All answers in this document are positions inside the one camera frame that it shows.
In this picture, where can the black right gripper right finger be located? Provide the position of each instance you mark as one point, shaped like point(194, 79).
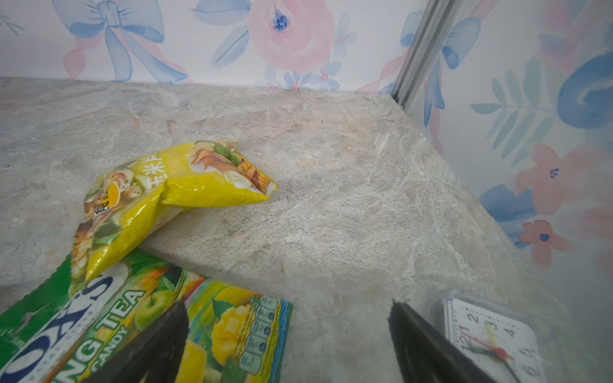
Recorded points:
point(424, 354)

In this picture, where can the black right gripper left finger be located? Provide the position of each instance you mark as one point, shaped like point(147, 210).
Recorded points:
point(154, 355)

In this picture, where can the green Fox's tea candy bag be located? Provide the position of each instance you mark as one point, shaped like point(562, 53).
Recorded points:
point(66, 330)

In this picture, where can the yellow corn snack bag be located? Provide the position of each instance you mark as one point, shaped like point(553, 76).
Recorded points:
point(136, 198)

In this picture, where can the small white square clock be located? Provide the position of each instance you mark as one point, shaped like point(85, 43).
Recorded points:
point(495, 338)

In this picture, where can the aluminium corner post right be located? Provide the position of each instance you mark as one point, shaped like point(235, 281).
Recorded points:
point(433, 29)

